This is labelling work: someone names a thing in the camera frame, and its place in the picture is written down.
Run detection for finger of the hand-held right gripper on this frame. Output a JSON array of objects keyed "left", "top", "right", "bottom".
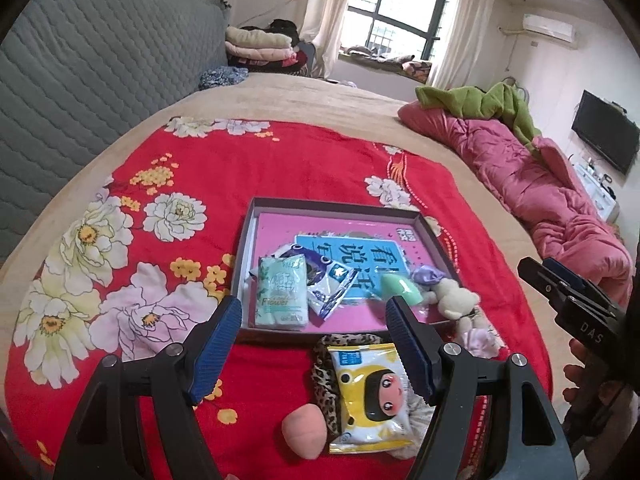
[
  {"left": 542, "top": 256, "right": 608, "bottom": 306},
  {"left": 517, "top": 256, "right": 568, "bottom": 311}
]

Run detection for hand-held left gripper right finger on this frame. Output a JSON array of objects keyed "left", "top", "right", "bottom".
[{"left": 385, "top": 295, "right": 571, "bottom": 480}]

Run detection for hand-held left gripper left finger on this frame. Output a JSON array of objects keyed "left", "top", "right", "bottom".
[{"left": 52, "top": 295, "right": 244, "bottom": 480}]

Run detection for green makeup sponge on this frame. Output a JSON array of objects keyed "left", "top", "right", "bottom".
[{"left": 377, "top": 269, "right": 423, "bottom": 311}]

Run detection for cream plush bear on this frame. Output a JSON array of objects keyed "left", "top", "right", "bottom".
[{"left": 430, "top": 277, "right": 483, "bottom": 333}]

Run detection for lilac scrunchie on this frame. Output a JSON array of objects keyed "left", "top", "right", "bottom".
[{"left": 457, "top": 310, "right": 503, "bottom": 361}]

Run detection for cream lace scrunchie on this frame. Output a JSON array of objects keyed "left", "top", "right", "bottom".
[{"left": 390, "top": 395, "right": 436, "bottom": 461}]

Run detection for yellow cartoon wipes packet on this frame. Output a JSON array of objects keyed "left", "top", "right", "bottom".
[{"left": 327, "top": 342, "right": 416, "bottom": 456}]

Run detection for purple scrunchie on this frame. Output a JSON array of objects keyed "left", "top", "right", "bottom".
[{"left": 410, "top": 265, "right": 448, "bottom": 293}]

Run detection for green tissue pack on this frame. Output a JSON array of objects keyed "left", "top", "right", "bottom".
[{"left": 252, "top": 254, "right": 310, "bottom": 332}]

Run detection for leopard print headband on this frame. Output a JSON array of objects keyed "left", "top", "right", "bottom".
[{"left": 310, "top": 332, "right": 396, "bottom": 436}]

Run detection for blue cartoon wipes packet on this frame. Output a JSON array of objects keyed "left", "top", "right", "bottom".
[{"left": 272, "top": 242, "right": 366, "bottom": 321}]

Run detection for pink makeup sponge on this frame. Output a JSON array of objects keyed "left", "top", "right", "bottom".
[{"left": 281, "top": 405, "right": 331, "bottom": 462}]

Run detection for dark cardboard box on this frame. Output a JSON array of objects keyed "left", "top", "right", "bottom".
[{"left": 231, "top": 196, "right": 473, "bottom": 345}]

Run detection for person's right hand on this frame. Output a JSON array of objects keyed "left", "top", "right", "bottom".
[{"left": 562, "top": 337, "right": 601, "bottom": 441}]

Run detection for pink quilt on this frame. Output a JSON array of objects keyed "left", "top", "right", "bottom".
[{"left": 397, "top": 100, "right": 633, "bottom": 311}]

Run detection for white television cabinet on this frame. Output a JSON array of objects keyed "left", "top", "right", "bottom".
[{"left": 575, "top": 157, "right": 621, "bottom": 221}]

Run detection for pink book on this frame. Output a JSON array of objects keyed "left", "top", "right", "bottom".
[{"left": 245, "top": 212, "right": 451, "bottom": 331}]

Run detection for black television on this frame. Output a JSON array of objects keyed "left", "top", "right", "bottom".
[{"left": 571, "top": 90, "right": 640, "bottom": 176}]

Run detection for green blanket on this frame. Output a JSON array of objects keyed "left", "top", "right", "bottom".
[{"left": 416, "top": 80, "right": 543, "bottom": 148}]

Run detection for red floral blanket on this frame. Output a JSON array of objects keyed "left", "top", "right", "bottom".
[{"left": 5, "top": 116, "right": 553, "bottom": 478}]

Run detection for white air conditioner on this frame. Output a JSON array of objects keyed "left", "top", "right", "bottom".
[{"left": 521, "top": 12, "right": 576, "bottom": 45}]

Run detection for white curtain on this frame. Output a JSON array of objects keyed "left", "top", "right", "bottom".
[
  {"left": 300, "top": 0, "right": 361, "bottom": 81},
  {"left": 427, "top": 0, "right": 498, "bottom": 91}
]

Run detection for windowsill cushions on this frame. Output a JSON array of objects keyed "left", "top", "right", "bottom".
[{"left": 340, "top": 46, "right": 433, "bottom": 83}]

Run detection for blue patterned cloth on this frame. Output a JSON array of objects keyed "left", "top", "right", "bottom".
[{"left": 199, "top": 66, "right": 248, "bottom": 92}]

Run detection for pink folded blanket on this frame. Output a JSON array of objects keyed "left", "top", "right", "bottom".
[{"left": 225, "top": 42, "right": 298, "bottom": 68}]

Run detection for dark red clothes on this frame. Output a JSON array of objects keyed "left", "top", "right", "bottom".
[{"left": 280, "top": 45, "right": 318, "bottom": 78}]

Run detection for window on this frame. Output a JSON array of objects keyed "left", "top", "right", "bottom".
[{"left": 340, "top": 0, "right": 458, "bottom": 63}]

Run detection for grey quilted headboard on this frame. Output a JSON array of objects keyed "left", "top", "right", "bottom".
[{"left": 0, "top": 0, "right": 231, "bottom": 266}]

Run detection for cream folded blanket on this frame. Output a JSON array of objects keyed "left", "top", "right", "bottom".
[{"left": 225, "top": 26, "right": 293, "bottom": 51}]

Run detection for black clothes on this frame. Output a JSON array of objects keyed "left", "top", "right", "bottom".
[{"left": 267, "top": 19, "right": 301, "bottom": 43}]

